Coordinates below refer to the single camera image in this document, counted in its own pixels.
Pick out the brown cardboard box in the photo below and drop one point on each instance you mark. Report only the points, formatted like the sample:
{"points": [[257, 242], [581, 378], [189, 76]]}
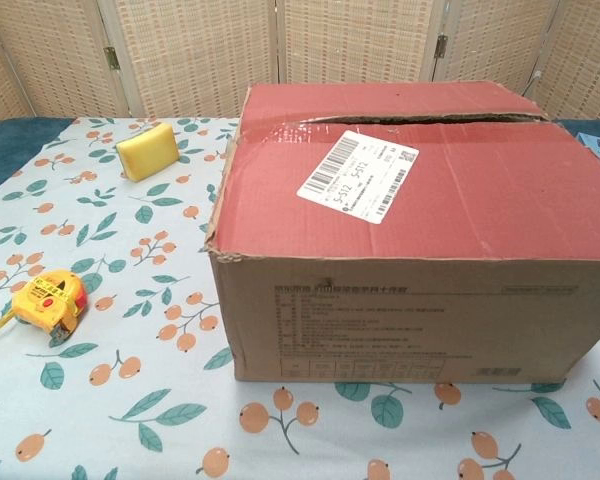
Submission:
{"points": [[380, 235]]}

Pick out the white shipping label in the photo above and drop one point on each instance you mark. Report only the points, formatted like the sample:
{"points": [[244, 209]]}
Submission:
{"points": [[355, 175]]}

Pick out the yellow sponge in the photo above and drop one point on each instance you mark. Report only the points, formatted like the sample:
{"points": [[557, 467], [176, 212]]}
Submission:
{"points": [[147, 150]]}

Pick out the floral print tablecloth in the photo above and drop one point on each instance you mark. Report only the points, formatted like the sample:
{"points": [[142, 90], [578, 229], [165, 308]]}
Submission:
{"points": [[105, 400]]}

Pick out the yellow tape measure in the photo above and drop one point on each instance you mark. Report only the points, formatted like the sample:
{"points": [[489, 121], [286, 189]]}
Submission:
{"points": [[45, 300]]}

